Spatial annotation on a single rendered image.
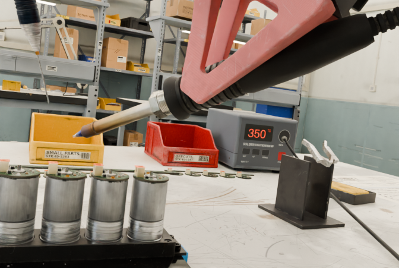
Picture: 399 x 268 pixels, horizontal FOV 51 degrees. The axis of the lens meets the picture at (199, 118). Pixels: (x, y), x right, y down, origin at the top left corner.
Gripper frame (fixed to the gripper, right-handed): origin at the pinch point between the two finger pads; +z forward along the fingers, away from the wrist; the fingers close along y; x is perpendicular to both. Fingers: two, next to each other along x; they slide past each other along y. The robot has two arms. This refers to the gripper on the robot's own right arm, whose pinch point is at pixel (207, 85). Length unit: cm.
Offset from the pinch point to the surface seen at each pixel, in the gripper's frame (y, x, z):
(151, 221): -3.6, 1.0, 10.3
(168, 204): -19.1, -2.9, 16.5
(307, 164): -23.6, 5.4, 4.5
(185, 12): -244, -135, 16
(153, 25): -236, -146, 37
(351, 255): -17.7, 13.4, 7.0
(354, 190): -41.0, 11.6, 6.4
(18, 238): 2.1, -3.5, 14.0
